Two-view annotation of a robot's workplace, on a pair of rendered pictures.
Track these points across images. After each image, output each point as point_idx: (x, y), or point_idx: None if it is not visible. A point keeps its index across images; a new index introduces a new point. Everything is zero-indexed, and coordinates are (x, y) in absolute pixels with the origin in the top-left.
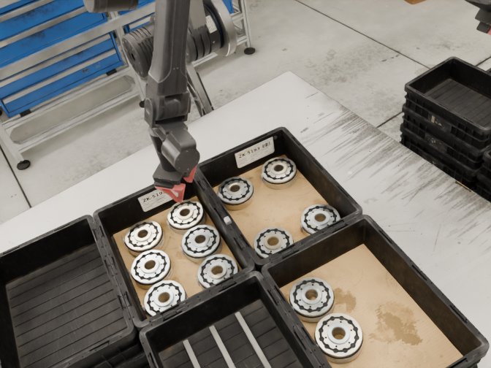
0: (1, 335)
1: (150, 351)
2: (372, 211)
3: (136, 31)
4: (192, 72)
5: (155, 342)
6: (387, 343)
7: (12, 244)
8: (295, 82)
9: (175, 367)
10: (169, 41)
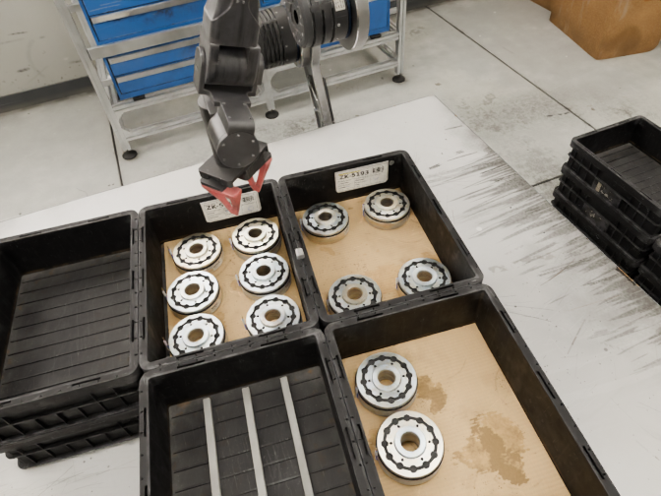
0: None
1: (146, 405)
2: (497, 282)
3: (260, 12)
4: (318, 76)
5: (163, 392)
6: (476, 471)
7: None
8: (437, 109)
9: (184, 431)
10: None
